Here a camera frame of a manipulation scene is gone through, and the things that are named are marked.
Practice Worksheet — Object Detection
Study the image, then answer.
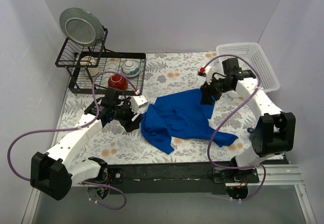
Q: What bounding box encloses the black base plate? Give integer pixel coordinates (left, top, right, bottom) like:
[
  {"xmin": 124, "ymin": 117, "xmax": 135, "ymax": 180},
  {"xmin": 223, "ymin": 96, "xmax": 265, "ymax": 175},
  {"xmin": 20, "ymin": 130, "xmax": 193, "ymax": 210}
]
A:
[{"xmin": 102, "ymin": 162, "xmax": 259, "ymax": 195}]

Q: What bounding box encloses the grey green plate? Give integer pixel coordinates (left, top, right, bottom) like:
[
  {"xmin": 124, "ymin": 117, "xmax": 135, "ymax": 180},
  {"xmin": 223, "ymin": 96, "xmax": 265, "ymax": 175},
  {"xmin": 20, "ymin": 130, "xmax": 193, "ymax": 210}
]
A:
[{"xmin": 59, "ymin": 8, "xmax": 105, "ymax": 47}]

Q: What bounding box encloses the aluminium frame rail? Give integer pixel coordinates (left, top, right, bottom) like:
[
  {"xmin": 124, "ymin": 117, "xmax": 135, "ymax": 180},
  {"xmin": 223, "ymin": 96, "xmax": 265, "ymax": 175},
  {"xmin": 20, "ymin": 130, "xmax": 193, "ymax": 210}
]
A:
[{"xmin": 22, "ymin": 164, "xmax": 316, "ymax": 223}]

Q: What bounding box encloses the dark blue mug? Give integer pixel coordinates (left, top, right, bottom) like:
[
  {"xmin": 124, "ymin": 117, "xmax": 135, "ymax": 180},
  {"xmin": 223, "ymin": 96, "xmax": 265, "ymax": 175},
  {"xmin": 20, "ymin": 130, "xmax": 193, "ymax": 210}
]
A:
[{"xmin": 247, "ymin": 127, "xmax": 255, "ymax": 136}]

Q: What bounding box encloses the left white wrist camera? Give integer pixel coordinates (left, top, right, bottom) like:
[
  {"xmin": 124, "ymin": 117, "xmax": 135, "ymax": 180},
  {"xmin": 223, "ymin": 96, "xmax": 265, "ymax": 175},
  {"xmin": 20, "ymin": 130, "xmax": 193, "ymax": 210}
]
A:
[{"xmin": 130, "ymin": 95, "xmax": 148, "ymax": 114}]

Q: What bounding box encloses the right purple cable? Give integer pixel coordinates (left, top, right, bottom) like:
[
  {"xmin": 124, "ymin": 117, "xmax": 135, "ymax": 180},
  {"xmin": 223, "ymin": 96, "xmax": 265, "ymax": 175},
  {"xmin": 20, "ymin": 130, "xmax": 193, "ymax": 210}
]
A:
[{"xmin": 207, "ymin": 54, "xmax": 267, "ymax": 201}]

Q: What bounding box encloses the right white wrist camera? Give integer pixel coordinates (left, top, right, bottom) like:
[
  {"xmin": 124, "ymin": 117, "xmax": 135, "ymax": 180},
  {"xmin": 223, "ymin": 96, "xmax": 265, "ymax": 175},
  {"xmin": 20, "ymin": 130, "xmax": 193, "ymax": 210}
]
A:
[{"xmin": 198, "ymin": 66, "xmax": 214, "ymax": 84}]

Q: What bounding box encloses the purple cable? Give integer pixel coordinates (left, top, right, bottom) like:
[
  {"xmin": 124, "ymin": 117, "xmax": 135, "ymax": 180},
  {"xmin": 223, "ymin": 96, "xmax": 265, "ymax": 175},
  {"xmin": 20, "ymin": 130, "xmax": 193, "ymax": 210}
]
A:
[
  {"xmin": 207, "ymin": 54, "xmax": 267, "ymax": 201},
  {"xmin": 7, "ymin": 71, "xmax": 141, "ymax": 210}
]

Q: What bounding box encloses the blue printed t shirt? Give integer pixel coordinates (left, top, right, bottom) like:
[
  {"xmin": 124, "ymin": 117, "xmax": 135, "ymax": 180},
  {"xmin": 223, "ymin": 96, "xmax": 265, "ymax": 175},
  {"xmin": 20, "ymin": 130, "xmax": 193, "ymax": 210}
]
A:
[{"xmin": 140, "ymin": 88, "xmax": 239, "ymax": 155}]

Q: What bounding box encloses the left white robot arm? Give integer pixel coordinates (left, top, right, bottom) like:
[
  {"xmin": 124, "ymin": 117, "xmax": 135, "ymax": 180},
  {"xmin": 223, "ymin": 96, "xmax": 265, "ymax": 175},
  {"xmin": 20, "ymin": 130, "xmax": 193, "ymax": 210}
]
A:
[{"xmin": 30, "ymin": 88, "xmax": 147, "ymax": 200}]

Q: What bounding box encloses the white plastic basket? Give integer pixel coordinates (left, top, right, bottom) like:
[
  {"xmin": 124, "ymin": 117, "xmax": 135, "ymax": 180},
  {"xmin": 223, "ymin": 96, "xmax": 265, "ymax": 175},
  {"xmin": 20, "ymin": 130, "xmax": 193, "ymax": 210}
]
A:
[{"xmin": 216, "ymin": 42, "xmax": 280, "ymax": 93}]

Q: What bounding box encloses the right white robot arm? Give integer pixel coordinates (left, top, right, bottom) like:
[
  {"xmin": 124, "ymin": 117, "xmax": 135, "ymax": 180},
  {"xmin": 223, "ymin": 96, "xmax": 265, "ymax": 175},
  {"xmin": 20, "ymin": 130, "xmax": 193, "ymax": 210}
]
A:
[{"xmin": 198, "ymin": 54, "xmax": 296, "ymax": 182}]

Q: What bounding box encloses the white blue patterned bowl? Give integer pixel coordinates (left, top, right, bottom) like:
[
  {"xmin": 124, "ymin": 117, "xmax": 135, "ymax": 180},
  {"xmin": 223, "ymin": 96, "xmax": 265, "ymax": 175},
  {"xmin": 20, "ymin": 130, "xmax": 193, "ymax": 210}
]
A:
[{"xmin": 121, "ymin": 60, "xmax": 140, "ymax": 78}]

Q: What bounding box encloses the black wire dish rack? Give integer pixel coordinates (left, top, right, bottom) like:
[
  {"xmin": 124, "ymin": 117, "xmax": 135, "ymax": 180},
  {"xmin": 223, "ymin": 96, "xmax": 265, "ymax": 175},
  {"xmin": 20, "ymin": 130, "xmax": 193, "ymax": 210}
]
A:
[{"xmin": 55, "ymin": 28, "xmax": 146, "ymax": 96}]

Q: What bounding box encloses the cream mug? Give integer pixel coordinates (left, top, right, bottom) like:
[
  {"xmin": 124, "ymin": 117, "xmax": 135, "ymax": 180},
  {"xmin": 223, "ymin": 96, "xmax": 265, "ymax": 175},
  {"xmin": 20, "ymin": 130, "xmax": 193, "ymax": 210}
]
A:
[{"xmin": 80, "ymin": 56, "xmax": 99, "ymax": 77}]

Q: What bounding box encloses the red bowl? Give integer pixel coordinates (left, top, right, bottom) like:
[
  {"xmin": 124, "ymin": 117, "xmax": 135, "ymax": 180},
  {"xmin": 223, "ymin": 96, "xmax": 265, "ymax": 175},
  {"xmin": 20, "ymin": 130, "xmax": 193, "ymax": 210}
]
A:
[{"xmin": 108, "ymin": 74, "xmax": 128, "ymax": 91}]

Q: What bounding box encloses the floral table mat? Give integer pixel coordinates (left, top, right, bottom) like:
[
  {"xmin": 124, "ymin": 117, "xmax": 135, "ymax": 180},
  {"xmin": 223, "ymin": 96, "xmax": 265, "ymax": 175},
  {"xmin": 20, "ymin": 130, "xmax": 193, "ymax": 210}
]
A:
[{"xmin": 72, "ymin": 52, "xmax": 257, "ymax": 164}]

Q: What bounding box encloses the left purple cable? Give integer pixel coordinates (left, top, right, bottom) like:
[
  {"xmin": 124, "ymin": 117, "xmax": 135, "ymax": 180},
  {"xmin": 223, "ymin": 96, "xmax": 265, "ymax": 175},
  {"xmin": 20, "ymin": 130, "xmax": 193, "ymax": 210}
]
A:
[{"xmin": 7, "ymin": 71, "xmax": 141, "ymax": 210}]

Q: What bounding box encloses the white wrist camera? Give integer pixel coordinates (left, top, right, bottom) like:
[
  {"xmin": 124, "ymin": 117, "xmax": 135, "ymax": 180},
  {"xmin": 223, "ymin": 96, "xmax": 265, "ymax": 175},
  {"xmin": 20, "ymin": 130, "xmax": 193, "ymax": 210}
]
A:
[
  {"xmin": 198, "ymin": 66, "xmax": 214, "ymax": 84},
  {"xmin": 130, "ymin": 95, "xmax": 148, "ymax": 114}
]

